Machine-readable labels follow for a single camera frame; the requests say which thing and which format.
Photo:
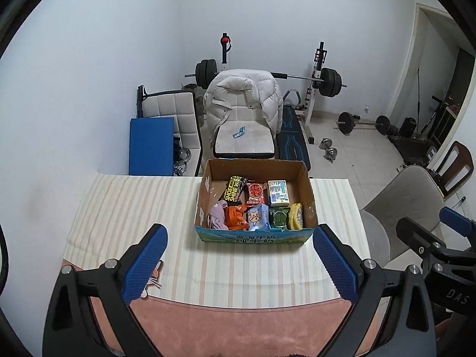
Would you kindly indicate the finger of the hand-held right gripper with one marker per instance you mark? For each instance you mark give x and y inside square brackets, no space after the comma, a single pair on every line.
[420,238]
[455,217]

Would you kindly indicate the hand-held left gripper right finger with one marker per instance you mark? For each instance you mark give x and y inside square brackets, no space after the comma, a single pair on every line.
[336,264]

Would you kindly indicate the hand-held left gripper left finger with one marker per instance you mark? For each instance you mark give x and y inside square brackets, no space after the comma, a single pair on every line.
[143,264]

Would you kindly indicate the clear yellow plastic packet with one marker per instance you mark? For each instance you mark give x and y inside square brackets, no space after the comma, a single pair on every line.
[295,216]

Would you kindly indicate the green snack packet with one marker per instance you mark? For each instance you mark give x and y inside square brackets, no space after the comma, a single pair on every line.
[279,218]

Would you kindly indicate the cardboard box with blue print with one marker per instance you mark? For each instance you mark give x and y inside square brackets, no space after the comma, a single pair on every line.
[253,237]

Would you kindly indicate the grey purple sock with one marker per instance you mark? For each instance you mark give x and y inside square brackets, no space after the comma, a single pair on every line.
[217,215]

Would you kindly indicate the blue tissue pack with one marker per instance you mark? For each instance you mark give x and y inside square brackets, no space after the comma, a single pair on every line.
[258,217]

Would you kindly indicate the white blue milk carton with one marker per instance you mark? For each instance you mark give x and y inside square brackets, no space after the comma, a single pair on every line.
[279,193]

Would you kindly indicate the orange snack packet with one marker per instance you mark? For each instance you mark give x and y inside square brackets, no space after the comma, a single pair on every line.
[236,218]

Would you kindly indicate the red snack packet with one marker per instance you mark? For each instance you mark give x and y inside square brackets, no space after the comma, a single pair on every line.
[256,192]

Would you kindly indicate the black shoe wipes packet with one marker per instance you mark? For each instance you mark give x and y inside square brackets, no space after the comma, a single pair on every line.
[234,191]

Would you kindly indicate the grey office chair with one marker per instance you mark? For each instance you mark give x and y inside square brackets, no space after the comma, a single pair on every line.
[405,193]

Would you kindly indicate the brown wooden chair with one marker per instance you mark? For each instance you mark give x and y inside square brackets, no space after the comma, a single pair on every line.
[465,156]

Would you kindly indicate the striped pink cat-print tablecloth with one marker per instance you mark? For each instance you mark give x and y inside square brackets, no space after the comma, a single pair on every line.
[130,200]

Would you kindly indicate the black exercise equipment base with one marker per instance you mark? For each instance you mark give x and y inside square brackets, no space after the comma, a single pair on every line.
[412,148]

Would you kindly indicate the black kick scooter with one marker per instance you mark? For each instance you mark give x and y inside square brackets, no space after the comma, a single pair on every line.
[435,115]

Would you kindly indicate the chrome dumbbell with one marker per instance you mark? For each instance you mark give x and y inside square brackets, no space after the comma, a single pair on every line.
[331,154]
[326,143]

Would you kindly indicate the chrome weight plates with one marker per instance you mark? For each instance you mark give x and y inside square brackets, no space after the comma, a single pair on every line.
[182,156]

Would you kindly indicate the blue folded mat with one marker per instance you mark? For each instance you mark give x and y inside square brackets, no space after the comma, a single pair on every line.
[150,145]

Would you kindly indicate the black blue weight bench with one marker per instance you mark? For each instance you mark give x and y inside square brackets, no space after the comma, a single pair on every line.
[292,145]

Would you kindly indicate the small floor barbell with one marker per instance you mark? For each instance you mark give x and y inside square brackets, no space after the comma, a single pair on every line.
[347,122]

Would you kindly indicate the white barbell rack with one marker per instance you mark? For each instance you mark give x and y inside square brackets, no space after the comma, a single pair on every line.
[310,119]

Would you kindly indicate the white padded chair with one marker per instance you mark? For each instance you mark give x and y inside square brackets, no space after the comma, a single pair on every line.
[253,137]

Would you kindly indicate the white quilted chair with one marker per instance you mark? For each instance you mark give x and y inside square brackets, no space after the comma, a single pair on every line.
[167,108]

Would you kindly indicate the small blue card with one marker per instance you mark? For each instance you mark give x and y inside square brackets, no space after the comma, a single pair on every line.
[238,132]

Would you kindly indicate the racked barbell with black plates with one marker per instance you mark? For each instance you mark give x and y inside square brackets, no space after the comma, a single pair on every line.
[331,81]

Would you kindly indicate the white down jacket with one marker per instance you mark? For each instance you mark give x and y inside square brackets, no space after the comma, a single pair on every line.
[260,96]

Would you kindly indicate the white door frame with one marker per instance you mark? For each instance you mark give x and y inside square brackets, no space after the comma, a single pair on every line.
[418,37]

